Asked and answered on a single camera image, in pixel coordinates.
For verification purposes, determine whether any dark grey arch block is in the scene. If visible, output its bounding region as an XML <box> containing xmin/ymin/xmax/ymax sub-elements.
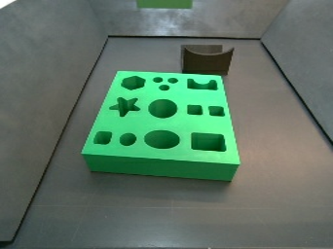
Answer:
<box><xmin>180</xmin><ymin>45</ymin><xmax>234</xmax><ymax>76</ymax></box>

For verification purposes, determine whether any green shape sorter board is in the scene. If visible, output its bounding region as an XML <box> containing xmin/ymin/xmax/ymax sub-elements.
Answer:
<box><xmin>81</xmin><ymin>71</ymin><xmax>240</xmax><ymax>181</ymax></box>

